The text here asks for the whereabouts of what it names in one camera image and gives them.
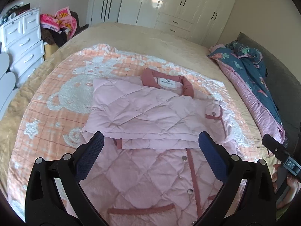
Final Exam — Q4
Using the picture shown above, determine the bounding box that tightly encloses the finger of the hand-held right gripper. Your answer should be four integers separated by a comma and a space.
262, 134, 285, 158

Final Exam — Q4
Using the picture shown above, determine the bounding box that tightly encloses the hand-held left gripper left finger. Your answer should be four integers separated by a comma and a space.
25, 131, 106, 226

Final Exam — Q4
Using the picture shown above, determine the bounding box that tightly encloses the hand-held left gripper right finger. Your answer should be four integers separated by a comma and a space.
193, 131, 277, 226

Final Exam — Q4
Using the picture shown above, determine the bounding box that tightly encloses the pink quilted jacket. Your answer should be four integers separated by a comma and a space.
62, 68, 250, 226

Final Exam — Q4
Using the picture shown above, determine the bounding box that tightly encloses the dark clothes pile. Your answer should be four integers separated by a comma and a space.
41, 26, 71, 47

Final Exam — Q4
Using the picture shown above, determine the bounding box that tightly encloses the person's right hand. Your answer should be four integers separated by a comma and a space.
271, 165, 301, 209

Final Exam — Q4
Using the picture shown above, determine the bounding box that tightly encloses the orange plaid blanket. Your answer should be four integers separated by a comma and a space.
7, 43, 266, 224

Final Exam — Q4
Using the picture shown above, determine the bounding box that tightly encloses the blue floral pink quilt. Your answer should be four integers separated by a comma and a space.
207, 40, 286, 147

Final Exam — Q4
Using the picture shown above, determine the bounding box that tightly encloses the white rounded board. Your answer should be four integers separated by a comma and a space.
0, 52, 17, 116

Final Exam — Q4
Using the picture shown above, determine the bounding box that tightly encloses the yellow storage box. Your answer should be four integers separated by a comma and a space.
45, 44, 59, 59

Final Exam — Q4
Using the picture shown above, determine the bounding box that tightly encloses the bed with beige cover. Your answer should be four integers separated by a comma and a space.
0, 22, 292, 193

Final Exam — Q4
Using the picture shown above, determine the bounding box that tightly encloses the white drawer chest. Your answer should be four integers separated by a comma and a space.
0, 8, 46, 87

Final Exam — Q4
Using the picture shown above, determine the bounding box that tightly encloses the pink printed cloth pile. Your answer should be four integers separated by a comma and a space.
40, 8, 79, 34

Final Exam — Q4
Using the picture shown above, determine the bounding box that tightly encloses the white door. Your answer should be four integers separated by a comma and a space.
88, 0, 123, 27

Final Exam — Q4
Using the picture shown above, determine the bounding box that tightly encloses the white glossy wardrobe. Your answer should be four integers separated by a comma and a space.
118, 0, 241, 40

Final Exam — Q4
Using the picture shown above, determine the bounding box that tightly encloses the clutter of small items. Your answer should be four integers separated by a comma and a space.
0, 2, 31, 25

